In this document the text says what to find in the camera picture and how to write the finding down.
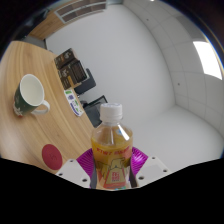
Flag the dark padded office chair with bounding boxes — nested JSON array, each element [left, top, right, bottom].
[[73, 68, 98, 98]]

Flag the large square ceiling light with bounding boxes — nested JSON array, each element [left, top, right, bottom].
[[192, 40, 224, 81]]

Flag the green and white mug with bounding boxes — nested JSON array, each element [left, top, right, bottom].
[[13, 73, 51, 118]]

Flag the flat round red coaster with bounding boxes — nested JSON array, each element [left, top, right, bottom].
[[41, 143, 64, 171]]

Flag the yellow-labelled drink bottle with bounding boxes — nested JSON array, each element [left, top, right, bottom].
[[90, 102, 134, 191]]

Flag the white and green leaflet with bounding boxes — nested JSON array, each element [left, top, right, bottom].
[[63, 88, 85, 118]]

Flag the black box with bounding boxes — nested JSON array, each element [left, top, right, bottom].
[[69, 59, 89, 84]]

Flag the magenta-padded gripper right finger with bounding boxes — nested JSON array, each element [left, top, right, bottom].
[[130, 146, 173, 189]]

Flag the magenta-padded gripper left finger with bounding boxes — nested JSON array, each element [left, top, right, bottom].
[[54, 148, 96, 190]]

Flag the tall dark box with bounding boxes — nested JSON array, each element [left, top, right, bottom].
[[53, 48, 76, 69]]

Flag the black mesh office chair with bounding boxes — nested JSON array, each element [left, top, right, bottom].
[[81, 94, 109, 129]]

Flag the brown cardboard box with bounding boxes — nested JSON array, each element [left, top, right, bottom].
[[59, 65, 81, 90]]

